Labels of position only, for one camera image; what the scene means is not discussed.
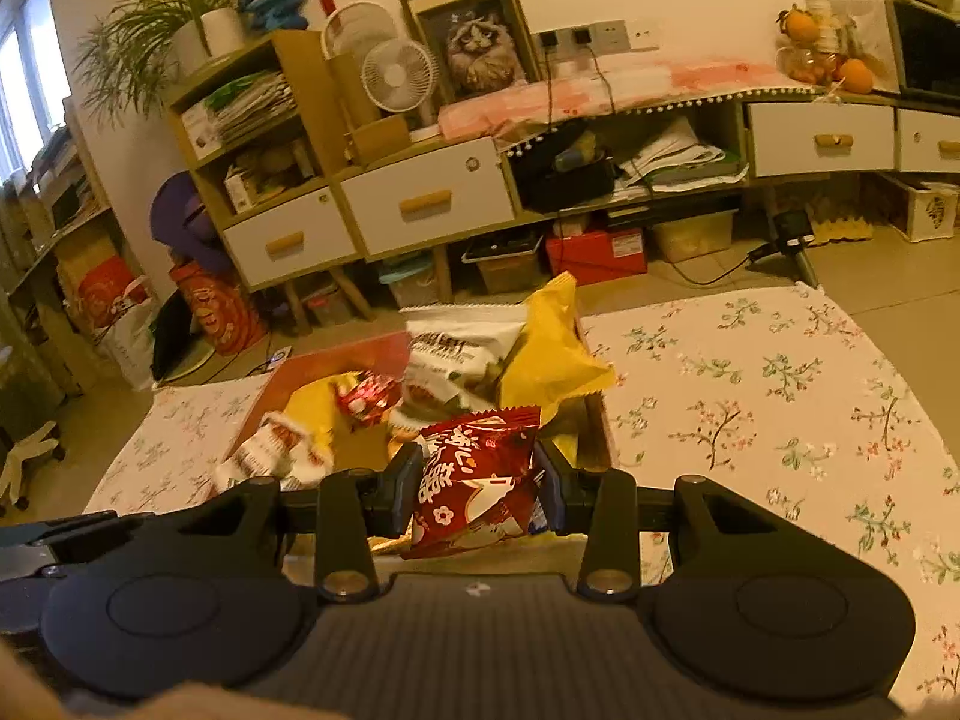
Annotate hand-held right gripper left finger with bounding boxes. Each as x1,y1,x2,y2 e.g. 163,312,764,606
150,441,427,602

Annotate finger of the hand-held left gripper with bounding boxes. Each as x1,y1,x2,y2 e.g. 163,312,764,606
0,511,117,548

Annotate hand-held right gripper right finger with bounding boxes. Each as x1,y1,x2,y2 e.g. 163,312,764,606
534,439,807,602

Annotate dark red snack packet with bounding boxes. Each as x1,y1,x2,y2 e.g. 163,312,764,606
401,405,542,560

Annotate shiny red and white packet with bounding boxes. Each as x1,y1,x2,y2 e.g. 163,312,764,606
334,371,404,432

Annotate large yellow snack packet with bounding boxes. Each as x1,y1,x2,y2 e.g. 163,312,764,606
281,375,353,458

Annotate plain yellow snack packet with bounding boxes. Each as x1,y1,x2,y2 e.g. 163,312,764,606
499,272,617,425

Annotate white packet with nut picture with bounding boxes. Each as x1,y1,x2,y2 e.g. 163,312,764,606
217,412,335,488

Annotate white packet with dark print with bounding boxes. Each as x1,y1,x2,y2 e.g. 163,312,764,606
401,302,526,410

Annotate pink cardboard box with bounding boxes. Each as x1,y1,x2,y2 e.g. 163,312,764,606
225,330,617,541

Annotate white chair base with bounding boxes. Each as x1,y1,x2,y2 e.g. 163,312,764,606
0,420,65,507

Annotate small clear plastic bin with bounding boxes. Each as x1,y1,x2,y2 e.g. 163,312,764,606
304,289,353,327

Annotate blue-lidded plastic bin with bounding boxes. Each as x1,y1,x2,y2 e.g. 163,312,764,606
379,251,440,308

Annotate white paper bag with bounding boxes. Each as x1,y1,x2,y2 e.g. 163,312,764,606
75,255,162,391

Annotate clear bin with dark contents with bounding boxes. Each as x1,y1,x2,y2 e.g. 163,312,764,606
461,232,545,293

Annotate red flat box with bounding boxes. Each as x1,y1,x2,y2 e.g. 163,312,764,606
545,229,647,286

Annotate orange printed bag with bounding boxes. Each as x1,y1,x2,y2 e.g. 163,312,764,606
169,262,267,357

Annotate cluttered storage shelf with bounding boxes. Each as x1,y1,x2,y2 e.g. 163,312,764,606
0,120,121,398

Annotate clear bin with pale contents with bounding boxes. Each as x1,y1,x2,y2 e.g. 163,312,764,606
649,210,740,263

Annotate black box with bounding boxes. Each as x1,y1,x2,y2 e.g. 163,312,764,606
510,131,620,215

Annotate small cardboard box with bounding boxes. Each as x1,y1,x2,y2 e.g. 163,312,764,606
349,116,412,166

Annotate black power adapter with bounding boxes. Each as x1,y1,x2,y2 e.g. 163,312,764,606
750,210,818,267

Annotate stack of loose papers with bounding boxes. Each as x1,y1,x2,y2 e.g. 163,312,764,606
611,116,751,192

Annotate tall wooden shelf cabinet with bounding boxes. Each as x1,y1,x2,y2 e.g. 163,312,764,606
165,30,526,331

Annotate yellow foam mat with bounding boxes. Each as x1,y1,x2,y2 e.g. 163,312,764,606
814,214,875,245

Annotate white desk fan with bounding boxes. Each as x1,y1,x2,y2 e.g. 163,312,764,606
360,37,440,128

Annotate pile of newspapers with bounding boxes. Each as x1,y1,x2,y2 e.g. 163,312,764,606
180,71,297,158

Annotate pink cloth runner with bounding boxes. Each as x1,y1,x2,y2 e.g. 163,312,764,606
439,52,826,143

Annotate low wooden cabinet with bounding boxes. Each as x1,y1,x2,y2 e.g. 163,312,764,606
499,82,960,241

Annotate framed cat picture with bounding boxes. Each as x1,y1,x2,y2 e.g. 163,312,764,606
399,0,542,106

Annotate white round fan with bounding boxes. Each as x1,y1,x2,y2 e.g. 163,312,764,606
322,1,398,61

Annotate white patterned box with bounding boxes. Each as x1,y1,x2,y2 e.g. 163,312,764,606
904,184,960,241

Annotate oranges in clear container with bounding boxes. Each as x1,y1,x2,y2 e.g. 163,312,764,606
776,0,878,95

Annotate green potted plant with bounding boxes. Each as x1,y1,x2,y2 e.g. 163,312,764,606
75,0,256,113

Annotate black microwave oven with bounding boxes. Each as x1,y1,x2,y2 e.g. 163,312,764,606
885,0,960,98

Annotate white drawer with wooden handle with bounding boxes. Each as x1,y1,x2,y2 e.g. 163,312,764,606
223,187,357,290
339,139,520,256
746,101,897,179
896,109,960,173

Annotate wall power outlets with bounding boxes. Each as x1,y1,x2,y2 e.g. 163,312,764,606
536,19,661,53

